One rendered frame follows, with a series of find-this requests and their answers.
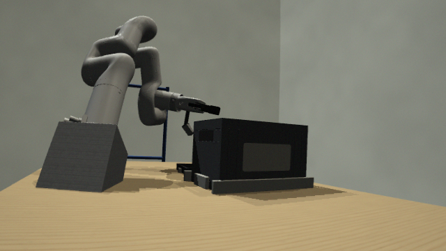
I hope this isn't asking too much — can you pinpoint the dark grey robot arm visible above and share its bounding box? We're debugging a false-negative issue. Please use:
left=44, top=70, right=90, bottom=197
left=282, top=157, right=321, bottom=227
left=64, top=16, right=180, bottom=126

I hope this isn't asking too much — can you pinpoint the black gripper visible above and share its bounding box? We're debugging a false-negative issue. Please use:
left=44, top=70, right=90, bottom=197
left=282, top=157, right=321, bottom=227
left=176, top=94, right=220, bottom=115

